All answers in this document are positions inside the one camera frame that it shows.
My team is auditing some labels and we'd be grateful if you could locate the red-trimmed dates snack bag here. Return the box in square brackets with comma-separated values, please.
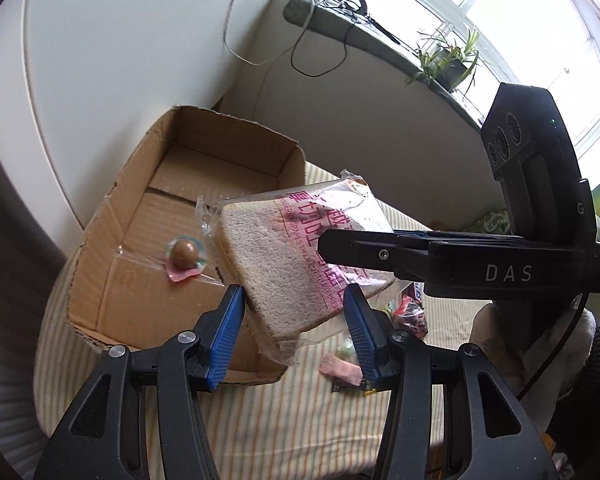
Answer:
[390, 295, 428, 340]

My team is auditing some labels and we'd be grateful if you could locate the pink candy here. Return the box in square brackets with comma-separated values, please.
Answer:
[320, 354, 363, 387]

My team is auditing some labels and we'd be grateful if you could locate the chocolate egg candy pack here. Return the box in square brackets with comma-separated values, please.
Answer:
[164, 236, 208, 283]

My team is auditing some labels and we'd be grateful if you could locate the packaged sliced bread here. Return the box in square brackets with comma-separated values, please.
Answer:
[196, 171, 406, 365]

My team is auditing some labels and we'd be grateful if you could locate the white gloved right hand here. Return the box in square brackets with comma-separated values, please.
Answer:
[469, 301, 596, 441]

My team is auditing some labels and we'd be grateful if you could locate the clear wrapped green candy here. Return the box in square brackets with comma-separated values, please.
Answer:
[335, 338, 358, 364]

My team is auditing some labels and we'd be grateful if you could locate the green gift bag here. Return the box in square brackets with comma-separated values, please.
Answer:
[471, 209, 510, 235]

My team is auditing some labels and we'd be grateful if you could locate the black patterned candy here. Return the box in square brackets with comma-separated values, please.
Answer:
[332, 377, 366, 394]

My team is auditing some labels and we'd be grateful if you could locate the open cardboard box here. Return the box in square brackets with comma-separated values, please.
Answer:
[66, 104, 307, 386]

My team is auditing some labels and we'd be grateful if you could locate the potted spider plant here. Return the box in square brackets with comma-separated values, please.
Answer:
[406, 28, 480, 93]

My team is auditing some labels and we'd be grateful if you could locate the white cabinet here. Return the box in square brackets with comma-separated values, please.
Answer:
[0, 0, 271, 254]

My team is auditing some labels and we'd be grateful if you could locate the black cable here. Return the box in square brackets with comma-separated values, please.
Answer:
[289, 8, 357, 79]

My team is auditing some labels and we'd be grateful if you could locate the window frame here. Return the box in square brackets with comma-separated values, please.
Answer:
[279, 0, 600, 162]

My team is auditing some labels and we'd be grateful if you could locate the black ring light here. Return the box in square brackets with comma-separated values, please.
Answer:
[336, 0, 401, 44]

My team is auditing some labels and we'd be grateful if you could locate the white cable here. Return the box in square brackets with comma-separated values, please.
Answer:
[222, 0, 314, 68]

